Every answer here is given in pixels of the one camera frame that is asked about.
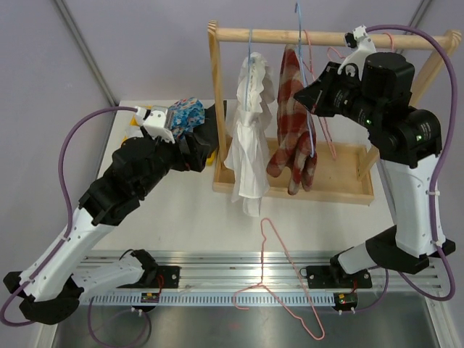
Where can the blue wire hanger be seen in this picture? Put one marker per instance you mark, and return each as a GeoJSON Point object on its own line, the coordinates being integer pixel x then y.
{"type": "Point", "coordinates": [248, 70]}
{"type": "Point", "coordinates": [297, 10]}

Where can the blue floral skirt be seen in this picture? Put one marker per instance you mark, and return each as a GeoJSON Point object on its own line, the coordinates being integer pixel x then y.
{"type": "Point", "coordinates": [186, 115]}

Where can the yellow plastic tray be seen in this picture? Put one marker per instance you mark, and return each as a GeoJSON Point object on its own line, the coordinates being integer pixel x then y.
{"type": "Point", "coordinates": [210, 159]}

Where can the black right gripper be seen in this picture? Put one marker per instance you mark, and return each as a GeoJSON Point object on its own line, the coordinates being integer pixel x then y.
{"type": "Point", "coordinates": [316, 98]}

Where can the aluminium frame post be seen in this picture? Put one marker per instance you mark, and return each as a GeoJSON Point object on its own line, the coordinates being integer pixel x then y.
{"type": "Point", "coordinates": [75, 32]}
{"type": "Point", "coordinates": [420, 14]}

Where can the pink wire hanger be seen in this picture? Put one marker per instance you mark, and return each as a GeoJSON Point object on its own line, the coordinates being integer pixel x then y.
{"type": "Point", "coordinates": [319, 101]}
{"type": "Point", "coordinates": [277, 277]}
{"type": "Point", "coordinates": [391, 41]}

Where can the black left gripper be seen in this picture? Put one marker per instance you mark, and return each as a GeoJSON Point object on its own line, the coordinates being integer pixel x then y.
{"type": "Point", "coordinates": [196, 159]}

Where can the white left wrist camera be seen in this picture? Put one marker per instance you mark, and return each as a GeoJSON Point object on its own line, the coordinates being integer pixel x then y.
{"type": "Point", "coordinates": [155, 122]}

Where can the aluminium mounting rail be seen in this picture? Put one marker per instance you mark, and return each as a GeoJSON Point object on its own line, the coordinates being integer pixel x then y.
{"type": "Point", "coordinates": [199, 313]}

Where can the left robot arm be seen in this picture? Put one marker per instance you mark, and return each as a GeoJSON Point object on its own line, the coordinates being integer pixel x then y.
{"type": "Point", "coordinates": [52, 289]}

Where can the white ruffled skirt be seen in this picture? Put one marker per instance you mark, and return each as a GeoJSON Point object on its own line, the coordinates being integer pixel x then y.
{"type": "Point", "coordinates": [249, 154]}

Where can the red plaid skirt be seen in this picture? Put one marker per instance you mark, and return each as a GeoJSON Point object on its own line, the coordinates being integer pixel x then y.
{"type": "Point", "coordinates": [296, 139]}

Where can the grey polka dot skirt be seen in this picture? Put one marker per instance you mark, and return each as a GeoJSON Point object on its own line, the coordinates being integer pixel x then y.
{"type": "Point", "coordinates": [207, 132]}

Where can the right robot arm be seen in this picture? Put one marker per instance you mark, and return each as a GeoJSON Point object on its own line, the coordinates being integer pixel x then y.
{"type": "Point", "coordinates": [409, 141]}

